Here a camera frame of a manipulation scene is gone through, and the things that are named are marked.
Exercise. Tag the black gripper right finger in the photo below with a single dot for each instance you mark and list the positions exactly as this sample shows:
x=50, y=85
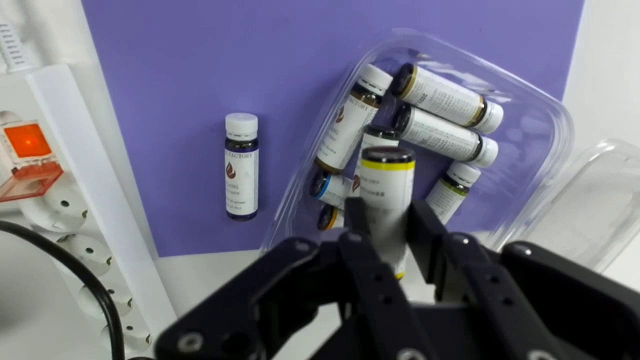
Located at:
x=546, y=293

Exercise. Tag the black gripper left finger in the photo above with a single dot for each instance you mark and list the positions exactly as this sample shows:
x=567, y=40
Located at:
x=281, y=300

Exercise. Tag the white bottle with yellow band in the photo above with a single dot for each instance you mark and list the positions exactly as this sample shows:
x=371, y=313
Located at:
x=386, y=182

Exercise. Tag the clear plastic box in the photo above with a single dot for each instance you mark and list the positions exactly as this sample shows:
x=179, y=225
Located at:
x=526, y=153

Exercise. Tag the clear plastic lid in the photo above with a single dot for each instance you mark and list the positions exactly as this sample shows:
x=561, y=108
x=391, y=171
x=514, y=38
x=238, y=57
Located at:
x=587, y=206

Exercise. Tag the small bottle with blue band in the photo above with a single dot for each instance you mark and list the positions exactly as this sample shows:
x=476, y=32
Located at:
x=330, y=189

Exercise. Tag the white-capped bottle with dark band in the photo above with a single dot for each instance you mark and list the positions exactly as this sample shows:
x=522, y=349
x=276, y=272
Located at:
x=240, y=166

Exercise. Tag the purple mat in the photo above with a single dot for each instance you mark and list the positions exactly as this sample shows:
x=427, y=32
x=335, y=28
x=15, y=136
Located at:
x=167, y=67

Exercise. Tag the white power strip orange switch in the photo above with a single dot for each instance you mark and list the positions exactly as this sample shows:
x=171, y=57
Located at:
x=86, y=166

